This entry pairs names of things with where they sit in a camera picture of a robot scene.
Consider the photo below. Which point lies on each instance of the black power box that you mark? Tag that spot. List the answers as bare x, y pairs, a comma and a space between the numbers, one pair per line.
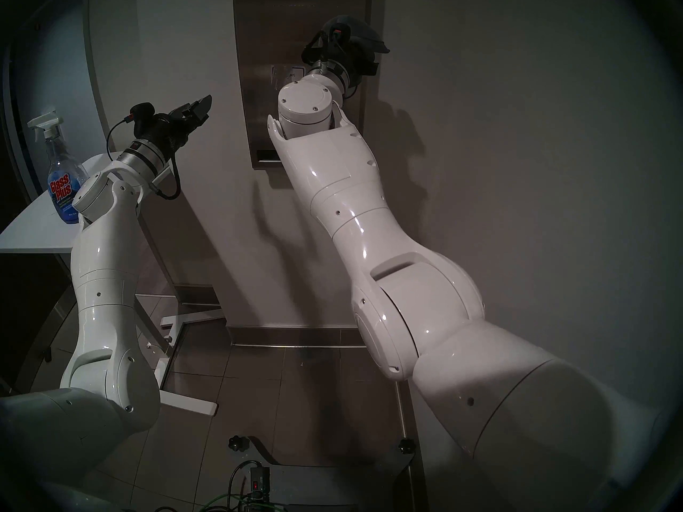
259, 483

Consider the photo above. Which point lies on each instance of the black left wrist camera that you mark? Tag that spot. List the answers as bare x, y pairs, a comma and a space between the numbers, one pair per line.
142, 113

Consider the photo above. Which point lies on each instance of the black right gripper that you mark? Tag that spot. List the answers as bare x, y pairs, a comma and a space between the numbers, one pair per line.
360, 63

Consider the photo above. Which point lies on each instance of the black star knob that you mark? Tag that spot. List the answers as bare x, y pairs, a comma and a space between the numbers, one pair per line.
238, 443
406, 446

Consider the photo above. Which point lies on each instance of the grey microfiber cloth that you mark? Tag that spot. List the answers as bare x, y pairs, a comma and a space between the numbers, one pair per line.
363, 33

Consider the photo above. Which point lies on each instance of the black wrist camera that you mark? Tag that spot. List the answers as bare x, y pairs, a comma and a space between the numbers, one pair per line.
142, 113
339, 33

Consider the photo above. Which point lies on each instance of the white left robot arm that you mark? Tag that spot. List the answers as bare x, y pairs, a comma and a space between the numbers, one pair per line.
101, 303

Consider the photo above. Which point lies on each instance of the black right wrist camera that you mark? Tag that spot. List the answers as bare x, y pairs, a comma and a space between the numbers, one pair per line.
339, 33

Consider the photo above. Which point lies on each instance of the blue glass cleaner spray bottle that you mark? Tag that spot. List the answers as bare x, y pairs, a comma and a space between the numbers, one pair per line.
60, 193

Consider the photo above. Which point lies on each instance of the white side table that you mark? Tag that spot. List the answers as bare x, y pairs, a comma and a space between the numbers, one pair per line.
26, 233

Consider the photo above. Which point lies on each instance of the white blue-bordered label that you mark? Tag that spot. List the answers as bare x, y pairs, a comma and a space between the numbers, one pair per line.
283, 74

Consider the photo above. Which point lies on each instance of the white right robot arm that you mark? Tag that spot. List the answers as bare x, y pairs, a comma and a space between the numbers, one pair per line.
352, 207

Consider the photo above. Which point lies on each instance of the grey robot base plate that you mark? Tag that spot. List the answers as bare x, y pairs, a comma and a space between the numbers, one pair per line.
320, 484

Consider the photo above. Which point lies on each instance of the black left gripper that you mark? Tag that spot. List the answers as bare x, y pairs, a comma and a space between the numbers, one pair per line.
168, 132

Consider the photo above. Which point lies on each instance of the stainless steel wall dispenser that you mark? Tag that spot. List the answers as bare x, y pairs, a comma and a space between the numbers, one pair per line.
267, 15

